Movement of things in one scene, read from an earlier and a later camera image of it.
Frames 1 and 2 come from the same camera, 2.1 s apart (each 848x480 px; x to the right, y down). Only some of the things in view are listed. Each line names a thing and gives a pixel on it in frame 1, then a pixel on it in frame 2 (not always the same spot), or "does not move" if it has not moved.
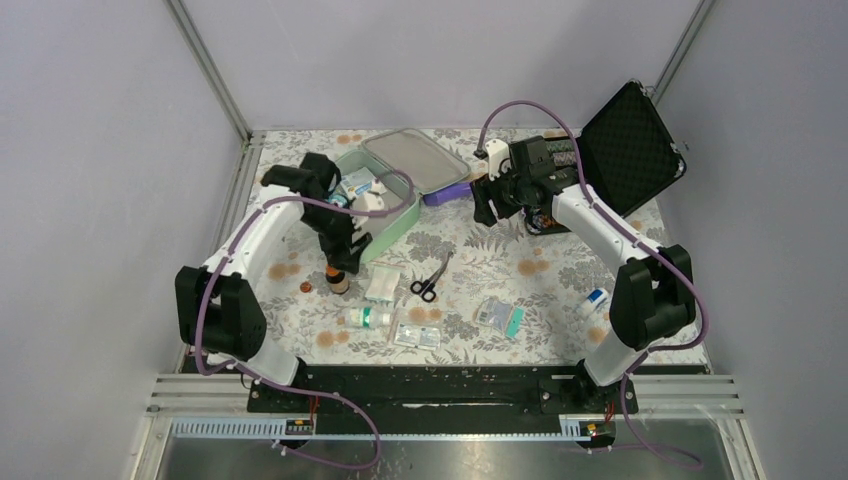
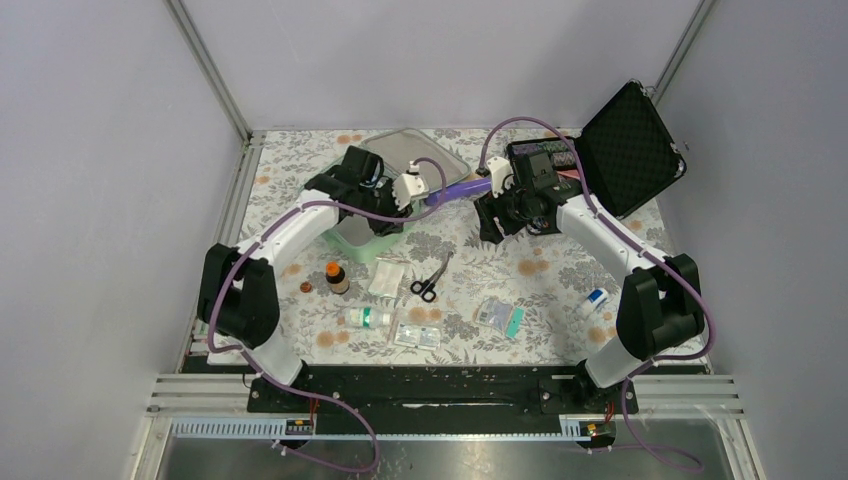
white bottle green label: [370, 317] does not move
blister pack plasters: [420, 337] does not move
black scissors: [426, 288] does not move
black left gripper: [342, 251] to [385, 227]
